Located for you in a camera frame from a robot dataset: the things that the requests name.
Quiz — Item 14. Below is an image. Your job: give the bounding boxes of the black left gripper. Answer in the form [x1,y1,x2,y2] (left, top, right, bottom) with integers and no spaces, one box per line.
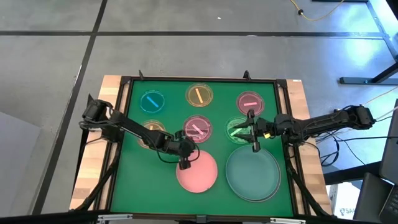
[161,129,200,171]

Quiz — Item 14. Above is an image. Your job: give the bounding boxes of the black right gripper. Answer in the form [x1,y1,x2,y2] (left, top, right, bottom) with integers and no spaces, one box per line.
[233,109,276,153]

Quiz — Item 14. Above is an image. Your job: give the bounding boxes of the transparent green small plate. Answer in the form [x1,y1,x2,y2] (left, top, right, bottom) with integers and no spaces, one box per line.
[224,116,254,145]

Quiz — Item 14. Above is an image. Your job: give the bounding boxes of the transparent pink small plate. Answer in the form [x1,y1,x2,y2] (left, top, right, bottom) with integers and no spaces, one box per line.
[182,114,213,144]
[236,91,265,116]

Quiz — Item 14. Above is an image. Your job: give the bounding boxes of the large pink plastic plate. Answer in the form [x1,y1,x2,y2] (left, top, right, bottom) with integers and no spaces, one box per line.
[175,149,218,194]

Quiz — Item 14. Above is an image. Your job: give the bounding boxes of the transparent orange small plate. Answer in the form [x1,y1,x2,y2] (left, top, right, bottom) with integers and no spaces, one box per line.
[185,82,214,108]
[138,119,167,149]

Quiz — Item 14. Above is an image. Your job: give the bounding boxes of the transparent blue small plate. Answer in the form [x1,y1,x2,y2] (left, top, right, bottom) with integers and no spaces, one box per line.
[139,90,165,113]

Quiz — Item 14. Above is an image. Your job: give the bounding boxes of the large teal plastic plate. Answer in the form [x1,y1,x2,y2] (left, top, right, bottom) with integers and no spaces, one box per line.
[225,145,280,200]

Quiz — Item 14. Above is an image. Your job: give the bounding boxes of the green table mat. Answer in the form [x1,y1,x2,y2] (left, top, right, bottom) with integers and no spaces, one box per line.
[110,80,295,218]

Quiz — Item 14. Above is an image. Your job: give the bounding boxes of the large white plastic plate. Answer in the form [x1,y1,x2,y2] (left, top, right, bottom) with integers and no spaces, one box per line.
[225,146,282,203]

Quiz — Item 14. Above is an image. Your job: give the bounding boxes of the white cardboard box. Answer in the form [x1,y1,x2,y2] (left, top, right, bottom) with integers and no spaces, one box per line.
[328,183,361,220]

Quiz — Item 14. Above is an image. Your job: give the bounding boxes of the black standing desk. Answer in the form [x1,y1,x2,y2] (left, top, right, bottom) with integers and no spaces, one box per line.
[312,0,398,85]

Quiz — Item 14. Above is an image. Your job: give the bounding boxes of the black computer monitor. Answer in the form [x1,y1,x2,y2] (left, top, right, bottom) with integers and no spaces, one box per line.
[379,99,398,186]

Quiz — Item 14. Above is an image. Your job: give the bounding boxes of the black keyboard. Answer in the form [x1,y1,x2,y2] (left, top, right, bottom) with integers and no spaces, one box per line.
[379,185,398,224]

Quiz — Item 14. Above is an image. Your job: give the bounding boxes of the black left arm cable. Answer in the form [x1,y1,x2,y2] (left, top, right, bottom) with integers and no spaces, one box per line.
[155,141,200,164]

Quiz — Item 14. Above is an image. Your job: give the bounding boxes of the black table rig frame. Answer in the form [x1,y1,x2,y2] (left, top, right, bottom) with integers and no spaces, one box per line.
[70,70,335,224]

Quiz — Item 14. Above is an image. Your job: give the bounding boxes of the silver aluminium bracket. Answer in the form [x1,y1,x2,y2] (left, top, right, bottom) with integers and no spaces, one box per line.
[97,213,134,223]
[269,217,307,224]

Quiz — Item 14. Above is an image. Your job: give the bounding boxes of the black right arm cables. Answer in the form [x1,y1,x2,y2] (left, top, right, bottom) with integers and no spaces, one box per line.
[317,135,398,167]

